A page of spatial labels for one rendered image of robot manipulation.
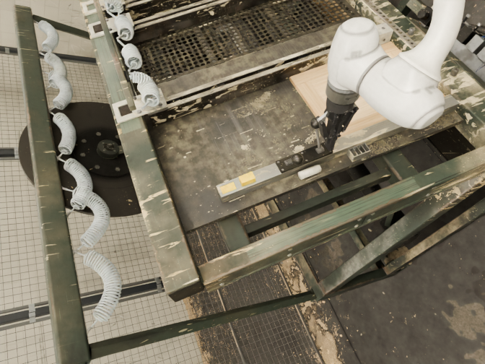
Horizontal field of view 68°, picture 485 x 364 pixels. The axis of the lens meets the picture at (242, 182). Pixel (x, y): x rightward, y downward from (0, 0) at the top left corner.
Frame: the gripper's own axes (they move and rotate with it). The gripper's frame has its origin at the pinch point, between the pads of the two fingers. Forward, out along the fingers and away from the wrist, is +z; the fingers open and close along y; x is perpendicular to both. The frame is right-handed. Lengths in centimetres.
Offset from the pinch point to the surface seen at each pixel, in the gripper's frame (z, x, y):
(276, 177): 13.0, 2.0, -17.5
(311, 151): 10.9, 5.4, -2.6
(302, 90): 13.9, 34.9, 9.7
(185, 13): 9, 98, -19
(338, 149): 11.8, 2.8, 6.6
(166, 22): 10, 97, -28
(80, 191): 41, 47, -91
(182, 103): 9, 45, -37
